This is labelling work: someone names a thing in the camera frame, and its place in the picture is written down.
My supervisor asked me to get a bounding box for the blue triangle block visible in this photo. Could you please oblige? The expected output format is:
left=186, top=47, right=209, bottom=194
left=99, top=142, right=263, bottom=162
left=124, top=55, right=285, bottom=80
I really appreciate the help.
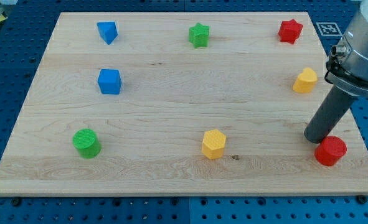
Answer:
left=97, top=21, right=118, bottom=45

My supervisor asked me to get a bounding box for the red cylinder block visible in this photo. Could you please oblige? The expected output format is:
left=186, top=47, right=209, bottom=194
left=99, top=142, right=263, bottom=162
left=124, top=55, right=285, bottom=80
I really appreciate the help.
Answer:
left=314, top=136, right=347, bottom=166

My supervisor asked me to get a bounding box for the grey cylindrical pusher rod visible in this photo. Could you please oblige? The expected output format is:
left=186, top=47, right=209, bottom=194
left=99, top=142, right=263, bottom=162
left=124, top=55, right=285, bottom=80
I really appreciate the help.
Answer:
left=304, top=86, right=357, bottom=144

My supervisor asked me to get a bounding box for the green star block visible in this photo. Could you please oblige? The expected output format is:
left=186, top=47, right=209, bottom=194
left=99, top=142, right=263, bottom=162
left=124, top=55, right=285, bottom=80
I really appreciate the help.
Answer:
left=189, top=23, right=210, bottom=49

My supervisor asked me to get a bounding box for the yellow heart block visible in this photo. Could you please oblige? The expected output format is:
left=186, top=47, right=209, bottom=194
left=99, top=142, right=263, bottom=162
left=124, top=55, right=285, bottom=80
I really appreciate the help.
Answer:
left=292, top=67, right=318, bottom=93

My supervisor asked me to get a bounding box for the yellow hexagon block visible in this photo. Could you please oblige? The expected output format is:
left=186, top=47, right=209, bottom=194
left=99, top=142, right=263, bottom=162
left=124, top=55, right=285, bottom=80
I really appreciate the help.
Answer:
left=201, top=129, right=226, bottom=159

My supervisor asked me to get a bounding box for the green cylinder block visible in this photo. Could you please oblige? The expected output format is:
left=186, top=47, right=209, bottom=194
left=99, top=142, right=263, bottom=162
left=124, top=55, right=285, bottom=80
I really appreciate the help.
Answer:
left=72, top=128, right=101, bottom=159

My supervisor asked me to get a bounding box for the blue cube block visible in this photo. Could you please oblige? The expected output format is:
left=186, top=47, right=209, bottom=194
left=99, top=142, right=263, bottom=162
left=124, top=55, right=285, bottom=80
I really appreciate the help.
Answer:
left=97, top=69, right=122, bottom=95

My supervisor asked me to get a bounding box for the wooden board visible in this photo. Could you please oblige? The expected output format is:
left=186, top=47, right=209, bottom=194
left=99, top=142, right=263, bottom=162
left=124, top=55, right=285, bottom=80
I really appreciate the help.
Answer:
left=0, top=12, right=368, bottom=197

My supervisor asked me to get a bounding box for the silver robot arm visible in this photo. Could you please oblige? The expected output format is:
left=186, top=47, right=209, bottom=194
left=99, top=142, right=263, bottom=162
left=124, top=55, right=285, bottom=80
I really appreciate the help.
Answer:
left=325, top=0, right=368, bottom=97

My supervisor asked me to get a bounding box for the white fiducial marker tag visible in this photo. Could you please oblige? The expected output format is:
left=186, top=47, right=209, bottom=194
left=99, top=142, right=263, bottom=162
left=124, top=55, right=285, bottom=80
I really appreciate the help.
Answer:
left=316, top=22, right=342, bottom=37

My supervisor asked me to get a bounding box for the red star block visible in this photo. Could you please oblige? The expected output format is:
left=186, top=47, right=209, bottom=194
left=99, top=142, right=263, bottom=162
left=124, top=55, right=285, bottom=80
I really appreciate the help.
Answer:
left=278, top=19, right=303, bottom=44

